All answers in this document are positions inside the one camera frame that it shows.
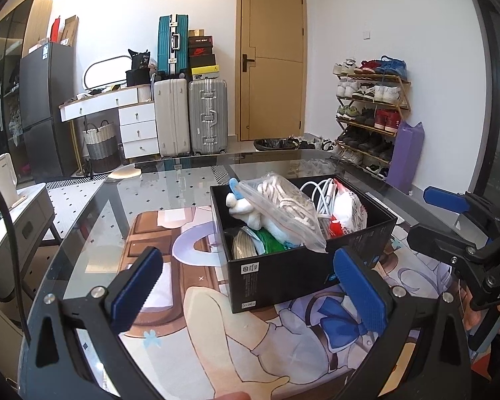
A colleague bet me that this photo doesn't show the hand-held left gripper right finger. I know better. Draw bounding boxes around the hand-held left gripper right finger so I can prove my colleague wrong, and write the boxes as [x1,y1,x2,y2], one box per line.
[332,248,473,400]

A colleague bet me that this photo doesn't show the wooden shoe rack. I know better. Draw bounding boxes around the wooden shoe rack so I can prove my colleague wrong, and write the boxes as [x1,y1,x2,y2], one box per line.
[333,56,412,180]

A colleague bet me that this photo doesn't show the grey refrigerator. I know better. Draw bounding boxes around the grey refrigerator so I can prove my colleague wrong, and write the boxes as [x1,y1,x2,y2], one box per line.
[19,42,79,184]

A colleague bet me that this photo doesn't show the purple bag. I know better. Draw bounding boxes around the purple bag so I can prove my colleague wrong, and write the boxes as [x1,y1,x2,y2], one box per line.
[385,121,425,196]

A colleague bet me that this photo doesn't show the rows of shoes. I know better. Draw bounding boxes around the rows of shoes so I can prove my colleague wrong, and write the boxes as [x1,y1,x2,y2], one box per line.
[332,55,409,178]

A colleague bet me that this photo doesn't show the grey side table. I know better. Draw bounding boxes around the grey side table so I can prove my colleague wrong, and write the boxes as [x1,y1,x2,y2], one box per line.
[0,183,63,301]

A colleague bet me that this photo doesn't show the clear bag of white socks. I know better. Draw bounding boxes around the clear bag of white socks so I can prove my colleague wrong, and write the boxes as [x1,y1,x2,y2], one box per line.
[237,172,329,254]

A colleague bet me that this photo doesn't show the beige ribbed soft item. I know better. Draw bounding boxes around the beige ribbed soft item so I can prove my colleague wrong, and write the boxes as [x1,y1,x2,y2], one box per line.
[232,227,261,259]

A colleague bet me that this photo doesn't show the green wet wipes packet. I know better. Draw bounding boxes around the green wet wipes packet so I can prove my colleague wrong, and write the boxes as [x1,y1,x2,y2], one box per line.
[254,229,294,255]

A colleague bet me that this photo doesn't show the black basin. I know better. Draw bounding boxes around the black basin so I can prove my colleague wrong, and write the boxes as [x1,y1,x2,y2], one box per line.
[253,137,301,153]

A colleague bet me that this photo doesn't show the black cardboard box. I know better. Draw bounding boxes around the black cardboard box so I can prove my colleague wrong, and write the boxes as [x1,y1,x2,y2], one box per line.
[209,174,398,314]

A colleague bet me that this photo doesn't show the wooden door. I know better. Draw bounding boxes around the wooden door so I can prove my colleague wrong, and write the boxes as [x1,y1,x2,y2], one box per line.
[235,0,308,142]

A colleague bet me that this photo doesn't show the white kettle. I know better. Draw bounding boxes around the white kettle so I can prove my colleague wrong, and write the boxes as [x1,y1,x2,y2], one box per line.
[0,153,19,209]

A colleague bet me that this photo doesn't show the printed cartoon desk mat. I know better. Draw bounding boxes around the printed cartoon desk mat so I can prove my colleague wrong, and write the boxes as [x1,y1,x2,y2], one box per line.
[121,164,476,400]

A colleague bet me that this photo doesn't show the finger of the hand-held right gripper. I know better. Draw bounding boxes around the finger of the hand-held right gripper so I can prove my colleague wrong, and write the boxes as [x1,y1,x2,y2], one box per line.
[424,185,500,242]
[405,222,490,276]

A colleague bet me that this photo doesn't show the white suitcase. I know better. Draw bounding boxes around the white suitcase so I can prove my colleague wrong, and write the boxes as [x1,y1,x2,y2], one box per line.
[153,78,191,159]

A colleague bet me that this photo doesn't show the teal suitcase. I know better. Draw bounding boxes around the teal suitcase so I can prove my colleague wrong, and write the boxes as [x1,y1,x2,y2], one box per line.
[157,14,189,80]

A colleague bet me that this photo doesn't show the red white tissue packet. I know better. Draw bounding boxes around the red white tissue packet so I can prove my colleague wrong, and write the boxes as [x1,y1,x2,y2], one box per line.
[327,179,368,238]

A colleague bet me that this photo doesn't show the group of floor shoes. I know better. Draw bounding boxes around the group of floor shoes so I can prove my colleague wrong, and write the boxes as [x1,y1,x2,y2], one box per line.
[283,134,342,153]

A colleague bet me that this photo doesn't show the dark glass cabinet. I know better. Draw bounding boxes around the dark glass cabinet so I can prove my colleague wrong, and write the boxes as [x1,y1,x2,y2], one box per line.
[0,0,53,167]

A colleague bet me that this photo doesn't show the white plush toy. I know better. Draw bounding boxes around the white plush toy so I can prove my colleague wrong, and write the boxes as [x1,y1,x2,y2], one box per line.
[226,178,305,246]

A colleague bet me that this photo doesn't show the woven laundry basket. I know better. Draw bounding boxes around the woven laundry basket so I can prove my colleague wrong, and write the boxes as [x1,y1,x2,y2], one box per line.
[82,120,121,173]

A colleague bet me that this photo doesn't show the flat cardboard box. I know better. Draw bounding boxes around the flat cardboard box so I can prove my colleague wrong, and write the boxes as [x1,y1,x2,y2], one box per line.
[62,14,80,48]

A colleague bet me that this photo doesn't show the black white patterned rug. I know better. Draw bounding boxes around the black white patterned rug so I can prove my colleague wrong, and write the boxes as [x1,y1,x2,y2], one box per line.
[46,175,109,251]

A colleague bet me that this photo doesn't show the white round stool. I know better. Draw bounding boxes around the white round stool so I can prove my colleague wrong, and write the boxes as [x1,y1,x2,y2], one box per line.
[108,166,142,180]

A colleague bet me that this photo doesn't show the white dresser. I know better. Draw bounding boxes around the white dresser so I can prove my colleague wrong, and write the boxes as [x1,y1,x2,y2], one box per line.
[59,84,161,160]

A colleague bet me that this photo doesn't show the silver suitcase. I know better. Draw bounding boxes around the silver suitcase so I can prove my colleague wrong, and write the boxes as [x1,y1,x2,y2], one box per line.
[187,78,229,157]

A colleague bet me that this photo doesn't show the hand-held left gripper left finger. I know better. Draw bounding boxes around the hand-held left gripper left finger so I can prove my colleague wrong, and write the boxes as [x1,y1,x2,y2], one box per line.
[19,247,164,400]

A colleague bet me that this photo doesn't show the black cable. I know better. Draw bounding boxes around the black cable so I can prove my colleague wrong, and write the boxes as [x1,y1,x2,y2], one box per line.
[0,171,32,342]

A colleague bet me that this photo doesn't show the black bag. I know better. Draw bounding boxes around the black bag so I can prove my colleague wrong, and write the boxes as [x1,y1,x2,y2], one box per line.
[125,49,151,88]

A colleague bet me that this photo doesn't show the oval mirror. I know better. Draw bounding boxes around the oval mirror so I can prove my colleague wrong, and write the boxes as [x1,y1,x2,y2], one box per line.
[82,54,131,92]

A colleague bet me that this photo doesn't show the white charging cable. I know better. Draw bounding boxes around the white charging cable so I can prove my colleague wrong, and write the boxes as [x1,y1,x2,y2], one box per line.
[300,177,338,217]

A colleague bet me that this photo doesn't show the person's right hand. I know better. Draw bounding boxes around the person's right hand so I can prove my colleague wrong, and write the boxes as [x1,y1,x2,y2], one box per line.
[462,294,500,336]

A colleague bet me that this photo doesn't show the stack of shoe boxes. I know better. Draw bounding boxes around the stack of shoe boxes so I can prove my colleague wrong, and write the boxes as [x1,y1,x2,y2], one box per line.
[187,29,219,81]

